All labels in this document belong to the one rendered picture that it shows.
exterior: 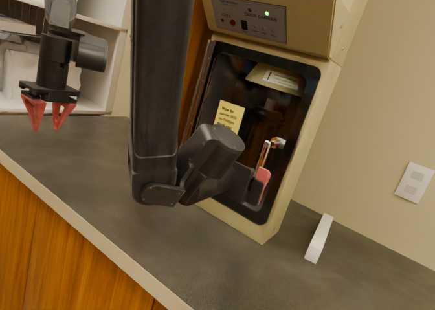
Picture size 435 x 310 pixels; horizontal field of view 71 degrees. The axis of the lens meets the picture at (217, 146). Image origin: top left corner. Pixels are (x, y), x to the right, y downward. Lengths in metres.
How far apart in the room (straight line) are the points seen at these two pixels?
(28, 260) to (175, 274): 0.56
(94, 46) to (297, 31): 0.43
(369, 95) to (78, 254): 0.97
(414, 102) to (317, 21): 0.55
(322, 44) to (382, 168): 0.57
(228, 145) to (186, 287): 0.31
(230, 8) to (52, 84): 0.42
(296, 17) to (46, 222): 0.79
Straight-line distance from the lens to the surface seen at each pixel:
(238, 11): 0.75
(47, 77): 0.73
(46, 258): 1.00
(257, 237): 0.82
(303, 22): 0.68
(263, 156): 0.70
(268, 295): 0.68
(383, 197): 1.16
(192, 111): 0.86
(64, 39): 0.73
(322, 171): 1.17
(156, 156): 0.38
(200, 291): 0.63
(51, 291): 1.02
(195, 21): 0.88
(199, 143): 0.41
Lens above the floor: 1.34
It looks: 15 degrees down
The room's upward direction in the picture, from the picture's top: 17 degrees clockwise
